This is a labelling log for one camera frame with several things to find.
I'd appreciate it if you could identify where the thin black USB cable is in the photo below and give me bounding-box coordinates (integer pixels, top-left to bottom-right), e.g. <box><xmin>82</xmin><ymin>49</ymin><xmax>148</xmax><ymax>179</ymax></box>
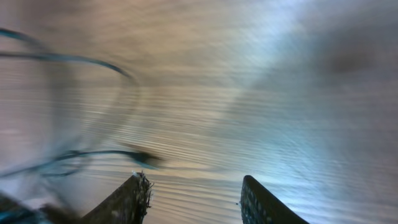
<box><xmin>0</xmin><ymin>27</ymin><xmax>165</xmax><ymax>180</ymax></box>

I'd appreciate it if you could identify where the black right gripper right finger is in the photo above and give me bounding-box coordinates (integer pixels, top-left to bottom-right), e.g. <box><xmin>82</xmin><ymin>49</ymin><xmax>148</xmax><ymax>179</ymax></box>
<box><xmin>239</xmin><ymin>175</ymin><xmax>308</xmax><ymax>224</ymax></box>

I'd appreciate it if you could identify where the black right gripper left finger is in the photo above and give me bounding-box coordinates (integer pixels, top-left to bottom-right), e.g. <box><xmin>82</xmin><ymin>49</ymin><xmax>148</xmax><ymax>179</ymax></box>
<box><xmin>79</xmin><ymin>172</ymin><xmax>153</xmax><ymax>224</ymax></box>

